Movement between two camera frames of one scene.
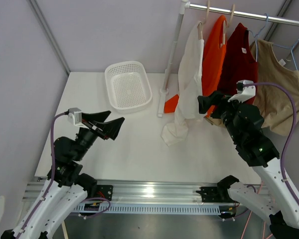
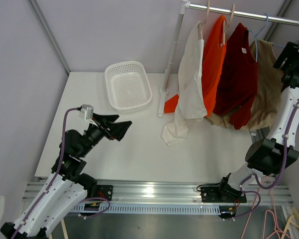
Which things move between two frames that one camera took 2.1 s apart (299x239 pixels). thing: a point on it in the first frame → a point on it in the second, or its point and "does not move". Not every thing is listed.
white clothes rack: (185, 6) does not move
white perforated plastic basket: (127, 85) does not move
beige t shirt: (275, 101) does not move
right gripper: (216, 97) → (292, 51)
